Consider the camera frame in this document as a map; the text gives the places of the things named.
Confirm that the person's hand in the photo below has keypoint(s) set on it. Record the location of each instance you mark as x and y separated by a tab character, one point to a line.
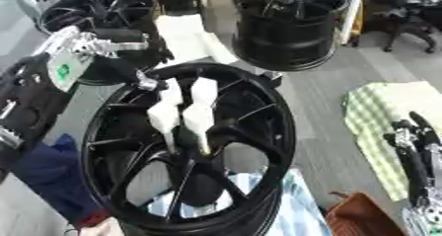
103	228

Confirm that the white paper sheet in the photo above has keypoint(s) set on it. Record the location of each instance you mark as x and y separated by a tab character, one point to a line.
187	39

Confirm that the black wheel with thin spokes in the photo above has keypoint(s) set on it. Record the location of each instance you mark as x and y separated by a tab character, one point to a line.
115	6

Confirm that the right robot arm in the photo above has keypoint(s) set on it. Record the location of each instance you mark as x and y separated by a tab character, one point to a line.
426	220

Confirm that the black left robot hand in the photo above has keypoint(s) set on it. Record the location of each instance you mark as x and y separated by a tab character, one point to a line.
129	59

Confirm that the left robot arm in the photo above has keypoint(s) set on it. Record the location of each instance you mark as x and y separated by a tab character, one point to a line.
29	95

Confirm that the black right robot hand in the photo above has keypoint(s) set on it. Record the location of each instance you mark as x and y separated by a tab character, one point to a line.
415	161

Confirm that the large black spoked wheel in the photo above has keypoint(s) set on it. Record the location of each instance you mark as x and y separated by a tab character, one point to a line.
262	138

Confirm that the brown woven basket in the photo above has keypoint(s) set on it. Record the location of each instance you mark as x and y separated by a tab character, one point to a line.
359	218

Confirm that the white upright board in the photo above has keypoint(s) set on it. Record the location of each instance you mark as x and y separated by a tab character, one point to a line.
352	13

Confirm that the black office chair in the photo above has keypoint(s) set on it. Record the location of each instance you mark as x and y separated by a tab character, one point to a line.
406	19

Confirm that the black wheel with deep barrel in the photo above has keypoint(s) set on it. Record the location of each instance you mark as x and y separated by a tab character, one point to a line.
285	39

